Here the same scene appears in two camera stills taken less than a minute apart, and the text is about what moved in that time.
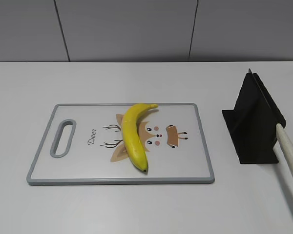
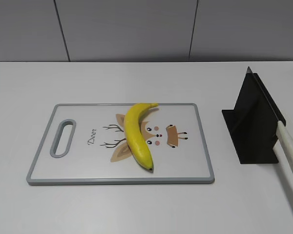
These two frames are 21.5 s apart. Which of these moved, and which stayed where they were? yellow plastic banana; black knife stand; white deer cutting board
Moved: yellow plastic banana
Stayed: white deer cutting board; black knife stand
